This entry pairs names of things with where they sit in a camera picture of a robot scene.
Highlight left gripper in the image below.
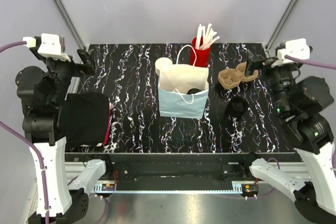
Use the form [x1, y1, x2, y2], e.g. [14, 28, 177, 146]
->
[33, 46, 96, 104]

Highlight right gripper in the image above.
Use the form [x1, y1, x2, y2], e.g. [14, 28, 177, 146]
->
[244, 49, 298, 115]

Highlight black plastic cup lid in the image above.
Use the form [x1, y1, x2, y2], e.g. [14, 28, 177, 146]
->
[187, 88, 201, 95]

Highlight light blue paper bag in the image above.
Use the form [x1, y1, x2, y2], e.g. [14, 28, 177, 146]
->
[157, 58, 209, 119]

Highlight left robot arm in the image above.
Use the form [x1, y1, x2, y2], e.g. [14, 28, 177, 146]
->
[15, 49, 113, 223]

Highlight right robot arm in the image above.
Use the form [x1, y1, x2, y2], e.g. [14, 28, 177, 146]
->
[238, 51, 335, 223]

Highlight stack of black lids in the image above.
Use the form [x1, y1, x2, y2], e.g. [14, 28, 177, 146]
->
[226, 97, 248, 118]

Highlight black cloth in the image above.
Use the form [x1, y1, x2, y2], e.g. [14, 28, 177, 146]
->
[60, 92, 111, 150]

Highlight red straw holder cup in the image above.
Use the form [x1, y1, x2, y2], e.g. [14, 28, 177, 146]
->
[189, 37, 211, 68]

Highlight white wrapped straws bundle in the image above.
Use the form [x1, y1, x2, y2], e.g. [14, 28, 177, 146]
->
[195, 23, 220, 50]

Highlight black marble pattern mat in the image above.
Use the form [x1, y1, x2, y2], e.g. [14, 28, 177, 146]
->
[73, 43, 293, 154]

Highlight stack of paper cups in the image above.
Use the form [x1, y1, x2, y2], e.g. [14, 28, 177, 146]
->
[155, 57, 173, 76]

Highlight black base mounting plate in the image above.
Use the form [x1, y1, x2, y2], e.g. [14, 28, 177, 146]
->
[83, 153, 270, 183]

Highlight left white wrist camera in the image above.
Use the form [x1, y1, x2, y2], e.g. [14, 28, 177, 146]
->
[22, 33, 72, 62]

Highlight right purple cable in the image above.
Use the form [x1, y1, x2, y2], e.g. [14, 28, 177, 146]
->
[220, 55, 336, 200]

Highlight purple cable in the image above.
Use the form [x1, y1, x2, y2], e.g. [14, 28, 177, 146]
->
[0, 40, 110, 224]
[220, 55, 336, 200]

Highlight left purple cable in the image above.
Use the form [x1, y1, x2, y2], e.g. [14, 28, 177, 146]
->
[0, 40, 110, 224]

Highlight aluminium frame rail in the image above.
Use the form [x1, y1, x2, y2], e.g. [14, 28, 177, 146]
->
[65, 158, 310, 199]

